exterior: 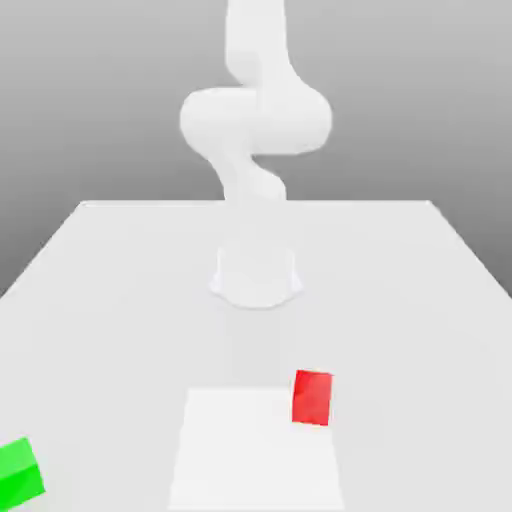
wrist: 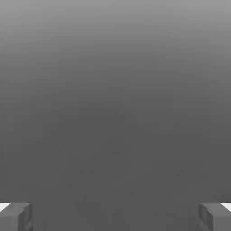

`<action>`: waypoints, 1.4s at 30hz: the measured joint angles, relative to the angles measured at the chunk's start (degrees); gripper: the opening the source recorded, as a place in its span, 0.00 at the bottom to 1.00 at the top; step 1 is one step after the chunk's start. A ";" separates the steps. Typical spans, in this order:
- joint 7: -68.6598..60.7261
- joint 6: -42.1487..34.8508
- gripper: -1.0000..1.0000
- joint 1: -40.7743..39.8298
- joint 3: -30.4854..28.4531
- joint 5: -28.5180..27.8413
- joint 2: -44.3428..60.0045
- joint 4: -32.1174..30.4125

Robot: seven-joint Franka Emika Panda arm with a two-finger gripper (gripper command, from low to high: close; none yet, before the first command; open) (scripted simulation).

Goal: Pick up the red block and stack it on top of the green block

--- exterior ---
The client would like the small red cube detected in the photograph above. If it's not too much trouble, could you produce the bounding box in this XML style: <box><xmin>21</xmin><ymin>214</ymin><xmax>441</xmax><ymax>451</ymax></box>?
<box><xmin>290</xmin><ymin>368</ymin><xmax>335</xmax><ymax>428</ymax></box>

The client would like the small green cube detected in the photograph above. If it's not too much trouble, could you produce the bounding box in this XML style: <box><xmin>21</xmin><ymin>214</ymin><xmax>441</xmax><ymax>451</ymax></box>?
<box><xmin>0</xmin><ymin>436</ymin><xmax>47</xmax><ymax>512</ymax></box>

